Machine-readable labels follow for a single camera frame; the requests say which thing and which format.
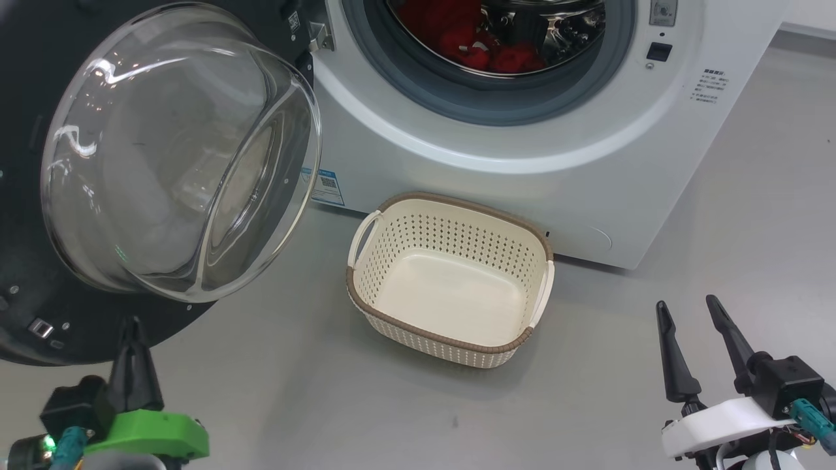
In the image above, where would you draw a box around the red and white garment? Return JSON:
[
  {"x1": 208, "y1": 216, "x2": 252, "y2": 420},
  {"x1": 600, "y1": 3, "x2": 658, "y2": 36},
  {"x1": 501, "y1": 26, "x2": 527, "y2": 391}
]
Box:
[{"x1": 395, "y1": 0, "x2": 546, "y2": 74}]

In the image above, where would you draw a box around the teal plug camera cable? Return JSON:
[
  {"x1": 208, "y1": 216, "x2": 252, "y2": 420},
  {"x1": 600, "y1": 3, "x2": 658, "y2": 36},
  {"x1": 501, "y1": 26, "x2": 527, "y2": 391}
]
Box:
[
  {"x1": 789, "y1": 399, "x2": 836, "y2": 456},
  {"x1": 51, "y1": 428, "x2": 89, "y2": 470}
]

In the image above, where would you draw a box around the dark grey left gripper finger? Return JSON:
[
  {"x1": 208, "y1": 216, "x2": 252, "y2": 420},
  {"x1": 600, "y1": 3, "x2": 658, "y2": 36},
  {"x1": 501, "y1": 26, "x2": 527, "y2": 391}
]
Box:
[
  {"x1": 134, "y1": 318, "x2": 164, "y2": 411},
  {"x1": 108, "y1": 317, "x2": 141, "y2": 412}
]

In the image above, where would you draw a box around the white front-load washing machine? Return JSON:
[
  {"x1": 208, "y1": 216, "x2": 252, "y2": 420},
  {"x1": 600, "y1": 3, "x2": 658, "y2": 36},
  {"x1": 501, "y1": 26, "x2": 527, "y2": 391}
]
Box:
[{"x1": 287, "y1": 0, "x2": 791, "y2": 270}]

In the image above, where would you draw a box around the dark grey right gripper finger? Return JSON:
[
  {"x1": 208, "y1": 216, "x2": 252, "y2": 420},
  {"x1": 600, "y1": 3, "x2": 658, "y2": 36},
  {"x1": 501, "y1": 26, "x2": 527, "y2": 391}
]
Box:
[
  {"x1": 705, "y1": 295, "x2": 758, "y2": 396},
  {"x1": 656, "y1": 301, "x2": 701, "y2": 403}
]

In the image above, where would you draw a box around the cream perforated laundry basket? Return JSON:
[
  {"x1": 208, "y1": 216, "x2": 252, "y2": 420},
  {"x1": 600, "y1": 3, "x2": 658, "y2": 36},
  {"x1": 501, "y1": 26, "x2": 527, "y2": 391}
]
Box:
[{"x1": 346, "y1": 192, "x2": 556, "y2": 369}]

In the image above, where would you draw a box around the black round glass washer door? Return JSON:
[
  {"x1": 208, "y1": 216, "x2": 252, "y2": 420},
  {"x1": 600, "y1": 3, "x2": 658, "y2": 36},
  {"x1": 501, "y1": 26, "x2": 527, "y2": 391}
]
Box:
[{"x1": 0, "y1": 0, "x2": 324, "y2": 366}]

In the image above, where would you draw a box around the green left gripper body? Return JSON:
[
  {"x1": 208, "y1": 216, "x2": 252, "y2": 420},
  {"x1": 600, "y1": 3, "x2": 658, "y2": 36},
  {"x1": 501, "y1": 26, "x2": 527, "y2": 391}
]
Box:
[{"x1": 84, "y1": 410, "x2": 210, "y2": 460}]

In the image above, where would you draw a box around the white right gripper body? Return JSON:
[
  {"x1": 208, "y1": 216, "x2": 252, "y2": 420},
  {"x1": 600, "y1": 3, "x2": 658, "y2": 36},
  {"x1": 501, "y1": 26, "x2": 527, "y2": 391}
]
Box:
[{"x1": 661, "y1": 397, "x2": 797, "y2": 461}]

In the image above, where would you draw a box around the teal plug left camera cable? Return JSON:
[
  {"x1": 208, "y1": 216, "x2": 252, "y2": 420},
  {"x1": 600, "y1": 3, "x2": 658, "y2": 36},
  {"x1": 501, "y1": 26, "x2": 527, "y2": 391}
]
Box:
[{"x1": 51, "y1": 428, "x2": 89, "y2": 470}]

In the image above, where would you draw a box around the printed warning text label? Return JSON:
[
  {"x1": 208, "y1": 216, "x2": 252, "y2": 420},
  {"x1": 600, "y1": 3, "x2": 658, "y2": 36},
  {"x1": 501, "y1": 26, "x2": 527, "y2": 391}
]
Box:
[{"x1": 691, "y1": 68, "x2": 731, "y2": 105}]

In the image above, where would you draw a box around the teal plug right camera cable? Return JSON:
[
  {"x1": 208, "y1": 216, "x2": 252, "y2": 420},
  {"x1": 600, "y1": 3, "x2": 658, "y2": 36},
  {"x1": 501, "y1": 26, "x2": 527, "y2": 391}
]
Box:
[{"x1": 789, "y1": 399, "x2": 836, "y2": 456}]

